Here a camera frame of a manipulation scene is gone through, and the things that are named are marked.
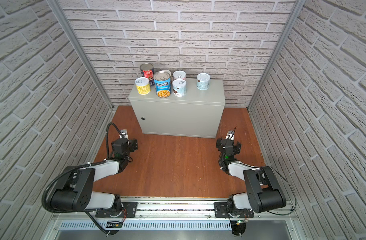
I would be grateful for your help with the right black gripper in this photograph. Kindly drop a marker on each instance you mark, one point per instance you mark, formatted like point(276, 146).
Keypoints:
point(237, 148)

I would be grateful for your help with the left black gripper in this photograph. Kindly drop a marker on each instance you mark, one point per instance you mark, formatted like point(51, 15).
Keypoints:
point(134, 144)

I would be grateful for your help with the yellow labelled can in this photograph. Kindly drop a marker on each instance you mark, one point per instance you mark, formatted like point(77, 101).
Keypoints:
point(142, 85)

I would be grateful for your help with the blue soup can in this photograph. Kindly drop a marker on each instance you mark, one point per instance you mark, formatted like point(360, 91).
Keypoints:
point(162, 84)

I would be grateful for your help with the red tomato can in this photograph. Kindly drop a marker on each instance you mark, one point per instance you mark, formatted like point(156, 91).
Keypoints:
point(147, 71)

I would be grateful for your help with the white flat-lid can front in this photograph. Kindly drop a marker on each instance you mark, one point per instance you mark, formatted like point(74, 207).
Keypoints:
point(167, 71)

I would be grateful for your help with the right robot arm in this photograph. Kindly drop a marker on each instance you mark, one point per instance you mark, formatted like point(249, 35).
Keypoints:
point(263, 191)

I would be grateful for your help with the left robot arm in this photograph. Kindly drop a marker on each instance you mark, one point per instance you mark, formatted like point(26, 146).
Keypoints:
point(72, 191)

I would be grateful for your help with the grey metal cabinet box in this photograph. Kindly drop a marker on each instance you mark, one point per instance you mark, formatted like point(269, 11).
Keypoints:
point(197, 114)

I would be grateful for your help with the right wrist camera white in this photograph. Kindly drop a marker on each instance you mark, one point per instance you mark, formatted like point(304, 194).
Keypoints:
point(230, 135)

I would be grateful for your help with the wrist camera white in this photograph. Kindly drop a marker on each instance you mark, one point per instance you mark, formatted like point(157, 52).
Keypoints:
point(124, 134)
point(230, 135)

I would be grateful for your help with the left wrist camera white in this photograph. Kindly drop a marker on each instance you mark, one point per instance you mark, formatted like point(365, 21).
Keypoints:
point(124, 134)

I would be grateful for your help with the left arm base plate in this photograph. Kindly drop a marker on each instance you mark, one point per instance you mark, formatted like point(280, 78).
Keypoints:
point(128, 208)

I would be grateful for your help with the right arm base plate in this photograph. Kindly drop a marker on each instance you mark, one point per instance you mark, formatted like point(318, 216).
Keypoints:
point(227, 210)

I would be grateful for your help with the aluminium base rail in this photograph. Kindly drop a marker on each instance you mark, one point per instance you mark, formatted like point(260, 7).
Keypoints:
point(187, 214)

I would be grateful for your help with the left aluminium corner post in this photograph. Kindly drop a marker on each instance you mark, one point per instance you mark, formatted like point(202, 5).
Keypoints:
point(74, 40)

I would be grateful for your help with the aluminium corner post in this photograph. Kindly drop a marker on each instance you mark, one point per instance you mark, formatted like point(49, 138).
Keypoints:
point(296, 10)
point(74, 40)

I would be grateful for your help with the right aluminium corner post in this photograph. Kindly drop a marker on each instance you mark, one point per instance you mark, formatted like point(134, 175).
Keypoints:
point(296, 10)

